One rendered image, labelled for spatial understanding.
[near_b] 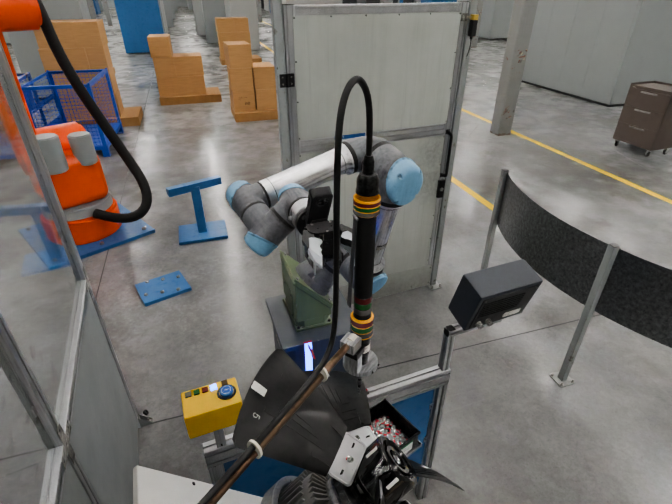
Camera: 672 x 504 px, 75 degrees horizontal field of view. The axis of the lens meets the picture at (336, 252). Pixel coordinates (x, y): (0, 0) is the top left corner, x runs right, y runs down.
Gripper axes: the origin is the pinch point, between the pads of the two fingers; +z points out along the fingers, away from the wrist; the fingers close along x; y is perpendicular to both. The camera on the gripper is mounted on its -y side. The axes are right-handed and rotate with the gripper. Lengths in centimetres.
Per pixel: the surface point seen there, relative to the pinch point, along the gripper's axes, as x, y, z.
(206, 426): 31, 64, -24
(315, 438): 10.2, 33.6, 11.7
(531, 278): -80, 40, -25
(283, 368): 13.0, 24.5, 0.0
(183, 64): -33, 88, -907
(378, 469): -0.8, 40.2, 18.5
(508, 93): -474, 90, -485
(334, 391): -2.1, 47.3, -9.0
